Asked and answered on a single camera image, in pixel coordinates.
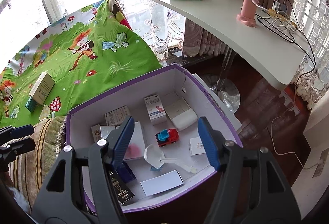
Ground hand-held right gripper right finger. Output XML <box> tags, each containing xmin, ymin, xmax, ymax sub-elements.
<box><xmin>197</xmin><ymin>116</ymin><xmax>301</xmax><ymax>224</ymax></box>

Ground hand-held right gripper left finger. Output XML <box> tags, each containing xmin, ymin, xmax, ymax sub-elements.
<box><xmin>31</xmin><ymin>115</ymin><xmax>135</xmax><ymax>224</ymax></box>

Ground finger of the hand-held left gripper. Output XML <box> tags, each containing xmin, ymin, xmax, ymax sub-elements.
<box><xmin>0</xmin><ymin>138</ymin><xmax>36</xmax><ymax>159</ymax></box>
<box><xmin>0</xmin><ymin>124</ymin><xmax>35</xmax><ymax>143</ymax></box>

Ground white box with pink stain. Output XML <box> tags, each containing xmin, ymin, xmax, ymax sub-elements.
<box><xmin>116</xmin><ymin>121</ymin><xmax>148</xmax><ymax>160</ymax></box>

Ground white box gold emblem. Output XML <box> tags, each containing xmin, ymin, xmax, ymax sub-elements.
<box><xmin>189</xmin><ymin>137</ymin><xmax>206</xmax><ymax>156</ymax></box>

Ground small white cube box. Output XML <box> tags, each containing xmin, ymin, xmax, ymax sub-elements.
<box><xmin>100</xmin><ymin>125</ymin><xmax>117</xmax><ymax>138</ymax></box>

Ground pale white text box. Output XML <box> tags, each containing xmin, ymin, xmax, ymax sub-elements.
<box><xmin>104</xmin><ymin>106</ymin><xmax>130</xmax><ymax>127</ymax></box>

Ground long beige logo box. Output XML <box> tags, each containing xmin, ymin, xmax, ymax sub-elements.
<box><xmin>90</xmin><ymin>124</ymin><xmax>102</xmax><ymax>142</ymax></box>

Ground dark blue plastic case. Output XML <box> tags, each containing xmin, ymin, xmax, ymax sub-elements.
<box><xmin>116</xmin><ymin>160</ymin><xmax>137</xmax><ymax>183</ymax></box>

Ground red toy car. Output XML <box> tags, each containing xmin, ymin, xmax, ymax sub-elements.
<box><xmin>155</xmin><ymin>128</ymin><xmax>180</xmax><ymax>148</ymax></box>

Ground white rounded switch plate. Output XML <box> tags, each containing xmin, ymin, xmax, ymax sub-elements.
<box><xmin>164</xmin><ymin>99</ymin><xmax>198</xmax><ymax>131</ymax></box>

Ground white box blue label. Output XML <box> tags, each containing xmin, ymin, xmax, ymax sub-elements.
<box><xmin>143</xmin><ymin>94</ymin><xmax>167</xmax><ymax>125</ymax></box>

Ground black shaver box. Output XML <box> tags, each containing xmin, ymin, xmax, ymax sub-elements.
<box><xmin>108</xmin><ymin>169</ymin><xmax>135</xmax><ymax>206</ymax></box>

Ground plain white box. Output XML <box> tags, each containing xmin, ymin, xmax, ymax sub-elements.
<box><xmin>140</xmin><ymin>170</ymin><xmax>184</xmax><ymax>197</ymax></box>

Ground purple cardboard storage box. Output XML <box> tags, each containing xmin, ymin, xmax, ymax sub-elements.
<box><xmin>65</xmin><ymin>64</ymin><xmax>244</xmax><ymax>214</ymax></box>

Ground striped plush towel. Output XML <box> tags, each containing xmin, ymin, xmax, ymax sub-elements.
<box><xmin>0</xmin><ymin>115</ymin><xmax>68</xmax><ymax>214</ymax></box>

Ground small teal box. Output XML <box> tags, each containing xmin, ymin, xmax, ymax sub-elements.
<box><xmin>25</xmin><ymin>97</ymin><xmax>38</xmax><ymax>113</ymax></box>

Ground cream medicine box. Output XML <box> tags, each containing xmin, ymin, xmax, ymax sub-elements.
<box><xmin>28</xmin><ymin>72</ymin><xmax>56</xmax><ymax>106</ymax></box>

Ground white fluffy fur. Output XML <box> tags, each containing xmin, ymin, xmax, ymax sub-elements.
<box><xmin>5</xmin><ymin>185</ymin><xmax>29</xmax><ymax>211</ymax></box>

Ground chrome desk leg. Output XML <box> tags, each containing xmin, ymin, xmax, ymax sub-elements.
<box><xmin>203</xmin><ymin>47</ymin><xmax>241</xmax><ymax>113</ymax></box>

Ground green cartoon printed blanket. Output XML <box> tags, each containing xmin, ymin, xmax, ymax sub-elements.
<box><xmin>0</xmin><ymin>0</ymin><xmax>167</xmax><ymax>124</ymax></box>

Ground floor power socket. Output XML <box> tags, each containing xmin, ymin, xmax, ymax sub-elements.
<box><xmin>312</xmin><ymin>149</ymin><xmax>329</xmax><ymax>178</ymax></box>

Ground floral lace curtain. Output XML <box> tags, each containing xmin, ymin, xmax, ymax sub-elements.
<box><xmin>293</xmin><ymin>0</ymin><xmax>329</xmax><ymax>109</ymax></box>

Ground white curved desk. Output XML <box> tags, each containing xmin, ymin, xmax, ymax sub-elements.
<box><xmin>146</xmin><ymin>0</ymin><xmax>313</xmax><ymax>91</ymax></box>

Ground yellow flat strip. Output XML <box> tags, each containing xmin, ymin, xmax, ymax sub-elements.
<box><xmin>262</xmin><ymin>7</ymin><xmax>299</xmax><ymax>30</ymax></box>

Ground black power adapter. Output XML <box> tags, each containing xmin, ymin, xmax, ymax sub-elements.
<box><xmin>274</xmin><ymin>0</ymin><xmax>288</xmax><ymax>12</ymax></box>

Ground white charging cable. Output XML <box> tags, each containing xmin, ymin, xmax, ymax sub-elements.
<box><xmin>271</xmin><ymin>108</ymin><xmax>319</xmax><ymax>170</ymax></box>

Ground black cable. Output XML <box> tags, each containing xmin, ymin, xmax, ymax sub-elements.
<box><xmin>256</xmin><ymin>0</ymin><xmax>316</xmax><ymax>91</ymax></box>

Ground white cable on desk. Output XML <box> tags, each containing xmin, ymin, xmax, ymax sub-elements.
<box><xmin>269</xmin><ymin>7</ymin><xmax>296</xmax><ymax>33</ymax></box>

